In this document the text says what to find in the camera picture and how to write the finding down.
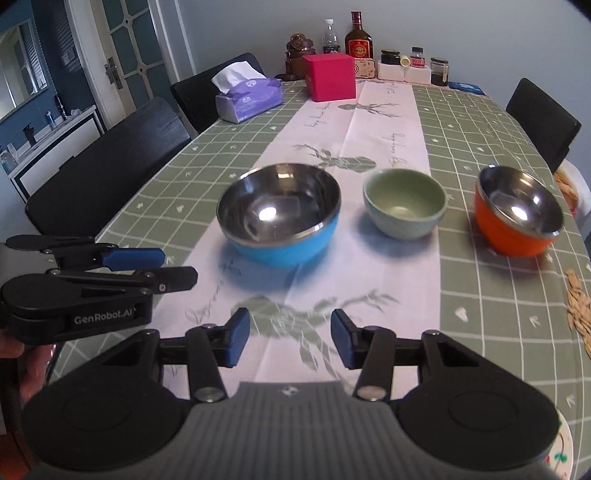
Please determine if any green ceramic bowl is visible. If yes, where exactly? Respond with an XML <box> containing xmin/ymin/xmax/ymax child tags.
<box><xmin>363</xmin><ymin>168</ymin><xmax>448</xmax><ymax>240</ymax></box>

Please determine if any metal door handle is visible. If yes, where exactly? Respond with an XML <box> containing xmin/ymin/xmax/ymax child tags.
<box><xmin>104</xmin><ymin>56</ymin><xmax>123</xmax><ymax>90</ymax></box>

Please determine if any purple tissue pack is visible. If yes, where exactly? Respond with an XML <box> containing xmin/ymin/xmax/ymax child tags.
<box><xmin>211</xmin><ymin>62</ymin><xmax>284</xmax><ymax>124</ymax></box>

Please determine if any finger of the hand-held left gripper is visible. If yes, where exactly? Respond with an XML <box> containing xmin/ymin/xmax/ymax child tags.
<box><xmin>4</xmin><ymin>235</ymin><xmax>166</xmax><ymax>271</ymax></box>
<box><xmin>2</xmin><ymin>267</ymin><xmax>198</xmax><ymax>305</ymax></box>

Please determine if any white printed table runner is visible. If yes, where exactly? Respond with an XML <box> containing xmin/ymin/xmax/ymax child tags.
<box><xmin>152</xmin><ymin>78</ymin><xmax>441</xmax><ymax>384</ymax></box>

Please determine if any clear water bottle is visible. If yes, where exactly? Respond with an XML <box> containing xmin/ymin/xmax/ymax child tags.
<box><xmin>322</xmin><ymin>18</ymin><xmax>341</xmax><ymax>55</ymax></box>

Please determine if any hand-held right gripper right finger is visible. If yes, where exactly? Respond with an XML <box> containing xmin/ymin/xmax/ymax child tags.
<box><xmin>331</xmin><ymin>308</ymin><xmax>497</xmax><ymax>401</ymax></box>

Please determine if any blue steel bowl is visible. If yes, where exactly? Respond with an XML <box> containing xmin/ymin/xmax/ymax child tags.
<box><xmin>216</xmin><ymin>163</ymin><xmax>342</xmax><ymax>268</ymax></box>

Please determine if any green checked tablecloth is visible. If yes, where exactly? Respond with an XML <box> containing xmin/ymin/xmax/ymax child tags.
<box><xmin>46</xmin><ymin>76</ymin><xmax>591</xmax><ymax>462</ymax></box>

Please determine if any wall mirror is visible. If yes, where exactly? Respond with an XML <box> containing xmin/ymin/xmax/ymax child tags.
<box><xmin>0</xmin><ymin>21</ymin><xmax>48</xmax><ymax>121</ymax></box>

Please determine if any amber liquor bottle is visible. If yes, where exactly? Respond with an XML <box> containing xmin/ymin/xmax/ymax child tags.
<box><xmin>344</xmin><ymin>11</ymin><xmax>374</xmax><ymax>60</ymax></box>

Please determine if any white cabinet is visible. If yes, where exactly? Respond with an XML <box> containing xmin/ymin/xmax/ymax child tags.
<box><xmin>9</xmin><ymin>105</ymin><xmax>105</xmax><ymax>204</ymax></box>

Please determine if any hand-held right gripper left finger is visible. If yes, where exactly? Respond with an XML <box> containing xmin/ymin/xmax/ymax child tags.
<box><xmin>95</xmin><ymin>308</ymin><xmax>251</xmax><ymax>402</ymax></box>

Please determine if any pile of melon seeds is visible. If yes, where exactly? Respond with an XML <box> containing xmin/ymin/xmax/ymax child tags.
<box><xmin>566</xmin><ymin>269</ymin><xmax>591</xmax><ymax>358</ymax></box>

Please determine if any white snack bag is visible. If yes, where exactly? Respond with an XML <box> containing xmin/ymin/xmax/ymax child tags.
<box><xmin>554</xmin><ymin>159</ymin><xmax>580</xmax><ymax>217</ymax></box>

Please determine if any black chair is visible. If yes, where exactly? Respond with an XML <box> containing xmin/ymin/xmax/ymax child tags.
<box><xmin>25</xmin><ymin>97</ymin><xmax>192</xmax><ymax>238</ymax></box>
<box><xmin>170</xmin><ymin>52</ymin><xmax>266</xmax><ymax>134</ymax></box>
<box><xmin>505</xmin><ymin>78</ymin><xmax>583</xmax><ymax>174</ymax></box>

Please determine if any brown figurine bottle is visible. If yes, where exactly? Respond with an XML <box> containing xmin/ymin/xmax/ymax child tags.
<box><xmin>284</xmin><ymin>33</ymin><xmax>317</xmax><ymax>80</ymax></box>

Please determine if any white painted plate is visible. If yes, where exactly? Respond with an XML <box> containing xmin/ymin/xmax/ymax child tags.
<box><xmin>542</xmin><ymin>408</ymin><xmax>575</xmax><ymax>480</ymax></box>

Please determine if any person's left hand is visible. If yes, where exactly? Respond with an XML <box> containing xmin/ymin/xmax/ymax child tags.
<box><xmin>0</xmin><ymin>333</ymin><xmax>56</xmax><ymax>402</ymax></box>

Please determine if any dark glass jar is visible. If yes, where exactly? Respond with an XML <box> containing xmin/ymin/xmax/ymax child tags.
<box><xmin>430</xmin><ymin>58</ymin><xmax>450</xmax><ymax>87</ymax></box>

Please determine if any orange steel bowl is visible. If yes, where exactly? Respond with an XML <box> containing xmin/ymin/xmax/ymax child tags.
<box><xmin>475</xmin><ymin>165</ymin><xmax>565</xmax><ymax>258</ymax></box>

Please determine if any pink box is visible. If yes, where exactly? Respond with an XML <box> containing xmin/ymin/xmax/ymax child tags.
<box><xmin>301</xmin><ymin>53</ymin><xmax>357</xmax><ymax>102</ymax></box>

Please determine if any glass-paned door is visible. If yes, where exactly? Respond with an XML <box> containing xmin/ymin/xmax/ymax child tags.
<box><xmin>65</xmin><ymin>0</ymin><xmax>195</xmax><ymax>139</ymax></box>

